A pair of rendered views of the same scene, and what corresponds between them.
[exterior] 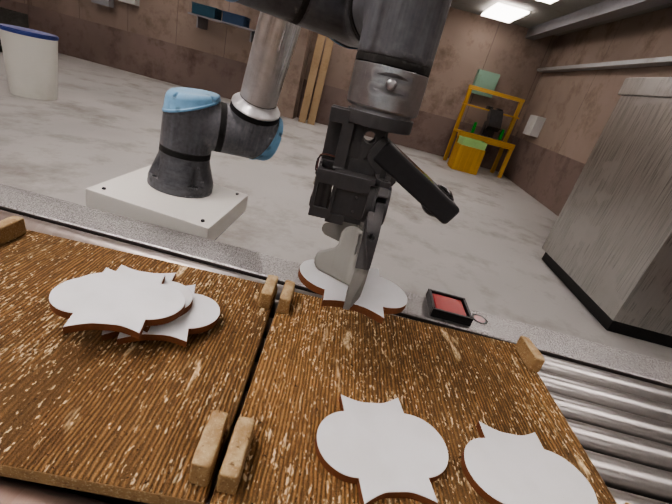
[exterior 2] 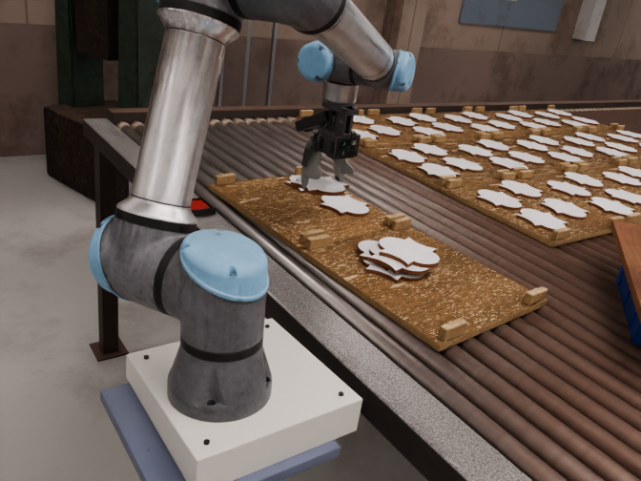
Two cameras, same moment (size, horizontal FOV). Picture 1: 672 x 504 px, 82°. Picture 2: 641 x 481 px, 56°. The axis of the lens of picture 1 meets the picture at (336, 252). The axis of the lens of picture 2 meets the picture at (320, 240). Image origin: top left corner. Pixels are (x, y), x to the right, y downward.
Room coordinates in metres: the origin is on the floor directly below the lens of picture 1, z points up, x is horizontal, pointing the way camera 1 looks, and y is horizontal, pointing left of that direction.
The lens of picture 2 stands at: (1.24, 1.04, 1.51)
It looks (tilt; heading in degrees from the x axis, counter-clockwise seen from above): 24 degrees down; 232
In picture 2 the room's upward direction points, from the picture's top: 8 degrees clockwise
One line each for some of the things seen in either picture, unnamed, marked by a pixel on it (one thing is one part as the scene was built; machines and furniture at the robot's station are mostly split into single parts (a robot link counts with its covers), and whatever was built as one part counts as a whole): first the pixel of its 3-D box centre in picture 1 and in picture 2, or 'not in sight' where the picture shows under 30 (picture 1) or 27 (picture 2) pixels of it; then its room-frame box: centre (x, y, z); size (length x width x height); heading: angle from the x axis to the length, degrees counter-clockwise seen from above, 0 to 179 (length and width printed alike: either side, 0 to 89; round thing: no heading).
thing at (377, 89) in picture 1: (385, 93); (341, 92); (0.42, -0.01, 1.26); 0.08 x 0.08 x 0.05
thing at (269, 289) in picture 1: (269, 291); (318, 241); (0.50, 0.08, 0.95); 0.06 x 0.02 x 0.03; 4
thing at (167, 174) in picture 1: (183, 166); (220, 360); (0.90, 0.41, 0.97); 0.15 x 0.15 x 0.10
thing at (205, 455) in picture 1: (210, 445); (401, 223); (0.23, 0.06, 0.95); 0.06 x 0.02 x 0.03; 4
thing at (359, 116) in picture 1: (359, 168); (337, 129); (0.43, 0.00, 1.18); 0.09 x 0.08 x 0.12; 93
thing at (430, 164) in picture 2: not in sight; (434, 159); (-0.30, -0.36, 0.94); 0.41 x 0.35 x 0.04; 90
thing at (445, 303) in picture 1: (448, 307); (195, 207); (0.65, -0.23, 0.92); 0.06 x 0.06 x 0.01; 0
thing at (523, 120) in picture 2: not in sight; (527, 119); (-1.37, -0.78, 0.94); 0.41 x 0.35 x 0.04; 90
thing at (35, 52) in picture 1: (31, 63); not in sight; (5.14, 4.49, 0.40); 0.62 x 0.62 x 0.79
